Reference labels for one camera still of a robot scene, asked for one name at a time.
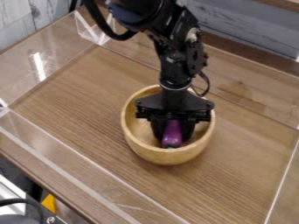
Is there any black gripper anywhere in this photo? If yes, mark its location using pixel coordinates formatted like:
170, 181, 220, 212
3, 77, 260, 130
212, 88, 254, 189
135, 87, 215, 142

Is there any purple toy eggplant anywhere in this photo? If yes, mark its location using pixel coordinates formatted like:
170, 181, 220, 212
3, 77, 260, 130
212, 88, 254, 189
161, 120, 183, 149

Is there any brown wooden bowl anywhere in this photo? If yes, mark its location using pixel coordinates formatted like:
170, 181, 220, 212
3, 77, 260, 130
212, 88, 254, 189
120, 85, 216, 165

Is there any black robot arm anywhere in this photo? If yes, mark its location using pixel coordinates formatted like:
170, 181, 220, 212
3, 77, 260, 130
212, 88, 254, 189
83, 0, 215, 148

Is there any yellow black device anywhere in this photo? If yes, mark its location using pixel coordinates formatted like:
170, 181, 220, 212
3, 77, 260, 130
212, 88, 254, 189
24, 193, 68, 224

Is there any clear acrylic tray wall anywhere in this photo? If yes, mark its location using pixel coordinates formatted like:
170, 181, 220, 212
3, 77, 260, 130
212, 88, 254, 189
0, 105, 190, 224

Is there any clear acrylic corner bracket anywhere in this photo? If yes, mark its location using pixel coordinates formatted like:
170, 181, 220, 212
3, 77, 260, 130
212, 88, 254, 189
73, 10, 111, 46

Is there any black cable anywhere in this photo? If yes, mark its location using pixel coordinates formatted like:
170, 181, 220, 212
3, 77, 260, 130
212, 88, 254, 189
0, 198, 44, 218

